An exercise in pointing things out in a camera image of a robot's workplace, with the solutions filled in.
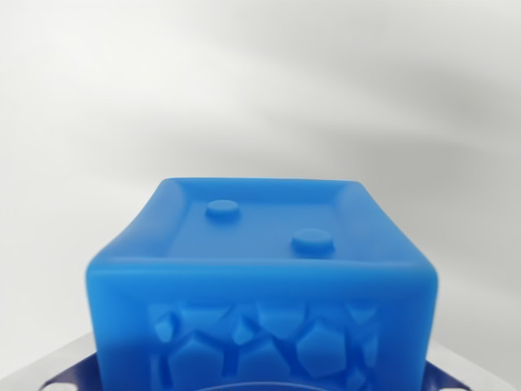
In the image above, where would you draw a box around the silver black-tipped gripper right finger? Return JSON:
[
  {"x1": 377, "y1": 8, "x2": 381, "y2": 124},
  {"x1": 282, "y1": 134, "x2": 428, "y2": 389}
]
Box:
[{"x1": 422, "y1": 345, "x2": 488, "y2": 391}]

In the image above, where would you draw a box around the blue textured toy cube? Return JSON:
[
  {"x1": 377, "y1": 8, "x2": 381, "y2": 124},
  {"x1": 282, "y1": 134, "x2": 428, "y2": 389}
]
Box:
[{"x1": 84, "y1": 177, "x2": 440, "y2": 391}]

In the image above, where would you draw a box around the silver black-tipped gripper left finger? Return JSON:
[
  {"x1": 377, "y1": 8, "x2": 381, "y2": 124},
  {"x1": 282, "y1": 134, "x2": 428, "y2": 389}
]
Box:
[{"x1": 34, "y1": 332, "x2": 99, "y2": 391}]

